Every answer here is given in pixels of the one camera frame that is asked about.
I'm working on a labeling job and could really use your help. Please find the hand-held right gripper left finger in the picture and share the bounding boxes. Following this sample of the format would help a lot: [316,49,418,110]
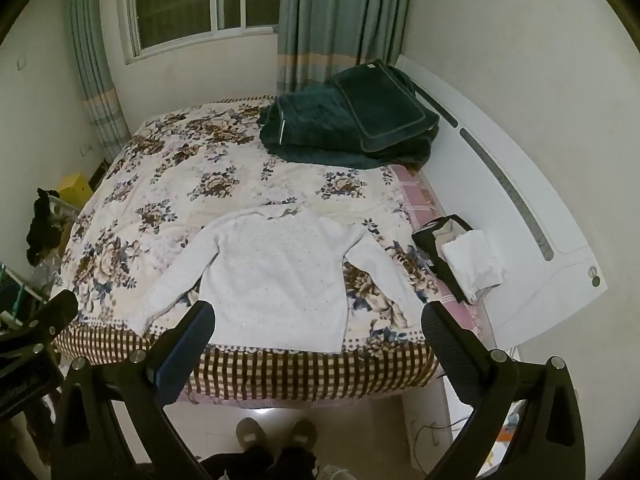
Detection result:
[50,300,217,480]

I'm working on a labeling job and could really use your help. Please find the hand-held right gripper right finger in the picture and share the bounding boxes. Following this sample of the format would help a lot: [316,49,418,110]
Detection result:
[421,301,587,480]

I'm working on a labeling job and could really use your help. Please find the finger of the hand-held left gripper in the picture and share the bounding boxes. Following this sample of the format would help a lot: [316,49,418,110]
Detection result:
[0,290,80,361]

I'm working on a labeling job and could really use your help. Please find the white knit sweater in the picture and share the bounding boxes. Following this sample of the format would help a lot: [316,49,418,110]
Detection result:
[131,208,426,356]

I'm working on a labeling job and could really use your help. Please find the green rack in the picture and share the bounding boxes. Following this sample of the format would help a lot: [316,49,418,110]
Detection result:
[0,260,46,331]

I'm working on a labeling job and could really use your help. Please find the white folded cloth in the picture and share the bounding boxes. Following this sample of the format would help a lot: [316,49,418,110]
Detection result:
[441,229,507,302]

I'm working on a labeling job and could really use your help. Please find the black cloth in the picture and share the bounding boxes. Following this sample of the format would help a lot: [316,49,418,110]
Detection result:
[26,187,76,268]

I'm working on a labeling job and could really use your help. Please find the black folded garment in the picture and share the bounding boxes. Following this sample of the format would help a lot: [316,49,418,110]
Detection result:
[412,214,483,306]

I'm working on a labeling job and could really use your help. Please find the white headboard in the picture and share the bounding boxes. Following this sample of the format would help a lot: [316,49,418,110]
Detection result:
[395,54,608,351]

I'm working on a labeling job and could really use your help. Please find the yellow box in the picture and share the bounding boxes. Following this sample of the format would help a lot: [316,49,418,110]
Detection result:
[56,172,93,206]

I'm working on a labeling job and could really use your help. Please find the person's dark trousers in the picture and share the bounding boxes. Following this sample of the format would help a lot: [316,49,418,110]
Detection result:
[200,442,321,480]

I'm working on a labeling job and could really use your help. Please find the pink striped bed sheet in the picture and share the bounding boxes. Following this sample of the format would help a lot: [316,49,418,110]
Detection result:
[390,162,488,333]

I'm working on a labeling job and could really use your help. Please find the person's right slipper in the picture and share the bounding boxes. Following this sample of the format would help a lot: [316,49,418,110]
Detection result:
[289,418,318,453]

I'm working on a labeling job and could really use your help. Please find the white shoe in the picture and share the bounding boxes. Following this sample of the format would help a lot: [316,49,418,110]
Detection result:
[317,464,358,480]

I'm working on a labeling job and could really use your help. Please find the floral quilt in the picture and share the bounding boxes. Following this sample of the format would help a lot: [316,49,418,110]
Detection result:
[52,94,443,403]

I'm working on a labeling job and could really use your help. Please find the narrow grey-green striped curtain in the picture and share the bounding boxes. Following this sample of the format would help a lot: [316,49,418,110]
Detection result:
[62,0,132,161]

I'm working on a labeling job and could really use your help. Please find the dark green pillow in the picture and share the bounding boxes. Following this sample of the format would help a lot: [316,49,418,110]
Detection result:
[327,59,441,155]

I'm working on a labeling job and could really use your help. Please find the dark green blanket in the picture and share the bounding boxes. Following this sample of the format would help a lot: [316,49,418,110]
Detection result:
[258,85,441,171]

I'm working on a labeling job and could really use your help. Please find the window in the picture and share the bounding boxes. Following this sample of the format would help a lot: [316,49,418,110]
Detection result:
[122,0,283,65]

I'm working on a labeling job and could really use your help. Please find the wide grey-green striped curtain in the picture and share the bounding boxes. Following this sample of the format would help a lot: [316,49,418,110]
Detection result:
[276,0,413,96]

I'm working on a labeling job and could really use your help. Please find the black cable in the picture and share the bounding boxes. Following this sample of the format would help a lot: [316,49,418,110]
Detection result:
[410,417,476,476]

